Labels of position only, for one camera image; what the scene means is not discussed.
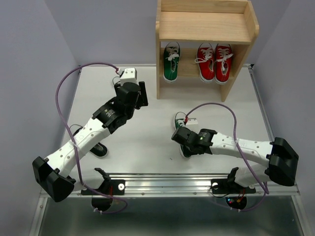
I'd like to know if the green sneaker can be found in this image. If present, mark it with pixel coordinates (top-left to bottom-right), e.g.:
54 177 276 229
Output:
162 42 181 83
174 112 199 158

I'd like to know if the red sneaker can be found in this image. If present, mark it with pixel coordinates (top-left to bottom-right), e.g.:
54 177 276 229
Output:
194 43 215 83
215 44 233 85

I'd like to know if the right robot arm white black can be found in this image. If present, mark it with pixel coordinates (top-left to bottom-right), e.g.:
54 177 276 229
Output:
171 127 299 195

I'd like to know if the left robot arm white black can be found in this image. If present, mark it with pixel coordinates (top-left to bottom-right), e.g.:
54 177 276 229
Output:
32 81 148 202

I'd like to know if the wooden shoe shelf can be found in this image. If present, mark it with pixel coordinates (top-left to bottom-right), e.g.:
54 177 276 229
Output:
156 0 259 101

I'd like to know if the black sneaker far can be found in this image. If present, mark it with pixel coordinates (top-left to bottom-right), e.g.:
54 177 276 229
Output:
112 76 121 91

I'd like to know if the black sneaker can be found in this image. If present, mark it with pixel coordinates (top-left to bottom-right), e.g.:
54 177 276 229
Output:
69 124 108 159
112 76 121 91

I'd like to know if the black sneaker near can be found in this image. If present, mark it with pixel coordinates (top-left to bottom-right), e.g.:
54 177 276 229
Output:
69 124 108 159

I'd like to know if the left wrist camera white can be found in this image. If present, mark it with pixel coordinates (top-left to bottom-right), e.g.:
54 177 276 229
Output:
118 67 138 86

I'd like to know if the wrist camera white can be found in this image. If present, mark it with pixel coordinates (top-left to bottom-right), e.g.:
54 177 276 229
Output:
118 67 138 86
184 118 198 126

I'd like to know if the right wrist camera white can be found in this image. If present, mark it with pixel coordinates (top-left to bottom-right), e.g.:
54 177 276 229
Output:
184 118 198 126

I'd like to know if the aluminium rail front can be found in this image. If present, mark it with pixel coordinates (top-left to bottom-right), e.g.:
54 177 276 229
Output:
41 172 298 197

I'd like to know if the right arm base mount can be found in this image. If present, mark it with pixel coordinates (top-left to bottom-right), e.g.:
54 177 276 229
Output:
209 167 256 210

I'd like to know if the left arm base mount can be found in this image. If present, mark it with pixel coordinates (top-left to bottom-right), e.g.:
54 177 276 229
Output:
80 168 128 214

